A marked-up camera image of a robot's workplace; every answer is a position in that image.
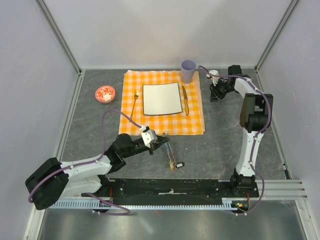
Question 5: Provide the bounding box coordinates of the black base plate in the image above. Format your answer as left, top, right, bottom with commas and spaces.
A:
93, 178, 260, 206

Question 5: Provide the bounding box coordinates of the red white patterned bowl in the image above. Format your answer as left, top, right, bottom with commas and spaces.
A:
95, 85, 116, 104

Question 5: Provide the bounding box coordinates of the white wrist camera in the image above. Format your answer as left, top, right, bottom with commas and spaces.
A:
140, 125, 158, 148
206, 70, 220, 86

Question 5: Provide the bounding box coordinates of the gold fork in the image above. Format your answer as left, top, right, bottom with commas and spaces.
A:
130, 89, 139, 119

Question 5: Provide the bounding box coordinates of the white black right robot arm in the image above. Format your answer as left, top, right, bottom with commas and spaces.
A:
206, 65, 274, 197

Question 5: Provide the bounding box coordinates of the white square plate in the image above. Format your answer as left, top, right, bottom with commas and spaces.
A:
142, 82, 183, 116

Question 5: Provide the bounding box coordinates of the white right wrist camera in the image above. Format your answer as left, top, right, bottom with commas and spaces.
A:
206, 70, 220, 86

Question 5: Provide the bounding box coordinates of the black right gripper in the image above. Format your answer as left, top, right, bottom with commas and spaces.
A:
208, 79, 235, 102

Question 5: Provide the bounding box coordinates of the keyring chain with keys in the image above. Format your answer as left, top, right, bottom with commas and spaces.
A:
160, 130, 186, 173

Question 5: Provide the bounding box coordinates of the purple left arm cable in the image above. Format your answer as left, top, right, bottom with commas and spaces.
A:
27, 109, 143, 203

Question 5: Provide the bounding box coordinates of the orange white checkered cloth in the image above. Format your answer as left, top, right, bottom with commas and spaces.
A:
121, 70, 205, 135

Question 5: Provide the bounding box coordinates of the gold knife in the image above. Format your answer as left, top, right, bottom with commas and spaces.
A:
182, 86, 190, 116

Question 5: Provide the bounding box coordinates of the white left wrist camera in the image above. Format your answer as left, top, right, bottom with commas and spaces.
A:
140, 125, 158, 148

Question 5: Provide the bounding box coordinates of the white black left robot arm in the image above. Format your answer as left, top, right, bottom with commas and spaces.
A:
25, 132, 170, 210

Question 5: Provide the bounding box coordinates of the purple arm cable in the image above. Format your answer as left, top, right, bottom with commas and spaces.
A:
27, 109, 143, 203
197, 65, 273, 216

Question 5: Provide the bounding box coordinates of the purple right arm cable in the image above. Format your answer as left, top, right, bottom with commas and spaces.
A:
197, 65, 273, 216

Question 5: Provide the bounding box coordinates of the grey slotted cable duct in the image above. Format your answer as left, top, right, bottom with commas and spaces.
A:
49, 198, 238, 211

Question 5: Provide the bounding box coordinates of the lilac plastic cup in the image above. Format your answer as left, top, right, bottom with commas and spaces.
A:
181, 59, 196, 84

